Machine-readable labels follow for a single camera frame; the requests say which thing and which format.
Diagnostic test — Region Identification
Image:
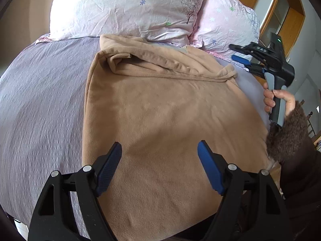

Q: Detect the brown fuzzy sleeve forearm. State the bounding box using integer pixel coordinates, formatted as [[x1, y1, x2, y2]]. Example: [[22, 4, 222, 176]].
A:
[[266, 102, 320, 206]]

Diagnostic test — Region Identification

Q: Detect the white floral left pillow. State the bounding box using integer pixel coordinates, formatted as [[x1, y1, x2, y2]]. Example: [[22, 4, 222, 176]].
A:
[[49, 0, 203, 46]]

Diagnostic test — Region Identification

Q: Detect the pink floral right pillow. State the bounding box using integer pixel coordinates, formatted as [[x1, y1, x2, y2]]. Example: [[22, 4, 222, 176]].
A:
[[189, 0, 260, 62]]

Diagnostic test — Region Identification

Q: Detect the tan garment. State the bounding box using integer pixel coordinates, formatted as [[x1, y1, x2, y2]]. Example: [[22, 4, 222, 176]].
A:
[[82, 34, 273, 240]]

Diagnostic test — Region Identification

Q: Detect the lavender bed sheet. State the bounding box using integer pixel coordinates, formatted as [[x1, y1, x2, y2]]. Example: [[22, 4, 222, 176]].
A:
[[0, 33, 270, 239]]

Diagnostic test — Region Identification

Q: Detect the person's right hand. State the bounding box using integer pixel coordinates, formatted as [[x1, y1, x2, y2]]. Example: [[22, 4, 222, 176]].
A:
[[263, 83, 296, 117]]

